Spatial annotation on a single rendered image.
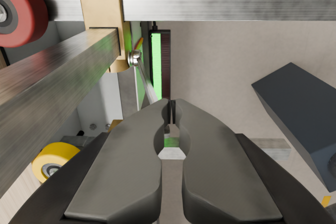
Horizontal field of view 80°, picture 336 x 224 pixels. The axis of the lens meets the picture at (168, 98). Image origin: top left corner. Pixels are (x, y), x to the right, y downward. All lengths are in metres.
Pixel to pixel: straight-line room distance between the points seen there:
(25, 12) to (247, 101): 1.27
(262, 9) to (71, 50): 0.23
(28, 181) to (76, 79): 0.32
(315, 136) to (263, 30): 0.61
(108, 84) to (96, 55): 0.40
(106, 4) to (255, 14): 0.19
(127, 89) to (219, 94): 0.89
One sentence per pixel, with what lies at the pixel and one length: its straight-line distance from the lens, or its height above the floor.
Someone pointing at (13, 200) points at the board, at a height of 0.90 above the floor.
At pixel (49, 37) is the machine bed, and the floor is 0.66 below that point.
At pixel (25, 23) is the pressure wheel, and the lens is 0.29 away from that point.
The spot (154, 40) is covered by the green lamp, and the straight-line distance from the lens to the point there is 0.45.
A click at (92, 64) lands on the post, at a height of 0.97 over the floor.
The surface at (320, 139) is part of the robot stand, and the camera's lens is 0.92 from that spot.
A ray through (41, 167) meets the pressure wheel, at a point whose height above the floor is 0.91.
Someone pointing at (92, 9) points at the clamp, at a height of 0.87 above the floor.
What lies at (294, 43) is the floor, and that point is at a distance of 1.36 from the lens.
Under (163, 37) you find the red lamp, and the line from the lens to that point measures 0.45.
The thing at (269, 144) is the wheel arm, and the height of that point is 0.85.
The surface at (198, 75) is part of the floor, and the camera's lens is 1.24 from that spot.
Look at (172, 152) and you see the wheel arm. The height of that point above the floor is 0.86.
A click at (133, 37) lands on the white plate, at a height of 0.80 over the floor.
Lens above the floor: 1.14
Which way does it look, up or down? 62 degrees down
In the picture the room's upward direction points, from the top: 178 degrees counter-clockwise
